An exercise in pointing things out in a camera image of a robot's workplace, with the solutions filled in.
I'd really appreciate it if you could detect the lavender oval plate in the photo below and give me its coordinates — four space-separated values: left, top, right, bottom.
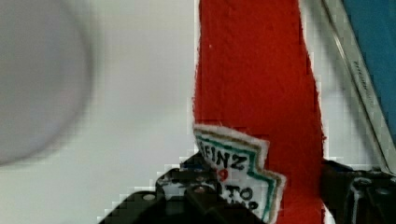
0 0 96 164

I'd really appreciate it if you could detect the black toaster oven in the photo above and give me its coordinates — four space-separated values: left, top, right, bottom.
301 0 395 175

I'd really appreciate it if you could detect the red felt ketchup bottle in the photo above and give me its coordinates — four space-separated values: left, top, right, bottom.
193 0 324 224

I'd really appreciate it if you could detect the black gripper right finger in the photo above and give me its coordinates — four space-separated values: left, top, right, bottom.
320 160 396 224

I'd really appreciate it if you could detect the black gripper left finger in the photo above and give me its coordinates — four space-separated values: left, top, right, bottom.
98 153 266 224

